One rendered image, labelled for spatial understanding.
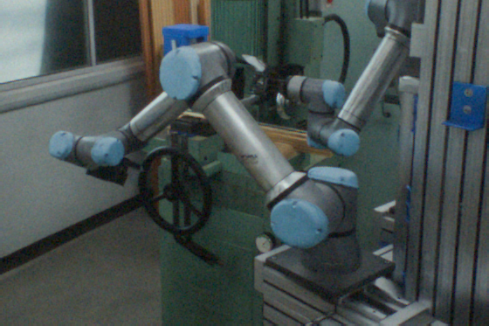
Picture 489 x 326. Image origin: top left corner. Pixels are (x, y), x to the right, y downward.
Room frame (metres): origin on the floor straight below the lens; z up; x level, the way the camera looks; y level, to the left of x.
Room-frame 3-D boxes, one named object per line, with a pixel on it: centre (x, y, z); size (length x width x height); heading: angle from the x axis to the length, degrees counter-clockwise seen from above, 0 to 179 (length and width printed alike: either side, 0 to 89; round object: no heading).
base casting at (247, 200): (2.40, -0.10, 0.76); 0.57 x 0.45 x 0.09; 145
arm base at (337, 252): (1.54, -0.25, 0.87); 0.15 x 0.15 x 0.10
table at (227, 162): (2.23, 0.06, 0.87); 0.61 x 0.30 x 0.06; 55
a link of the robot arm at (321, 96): (1.90, -0.27, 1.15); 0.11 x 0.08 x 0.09; 55
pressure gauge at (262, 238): (1.97, -0.12, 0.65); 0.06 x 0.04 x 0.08; 55
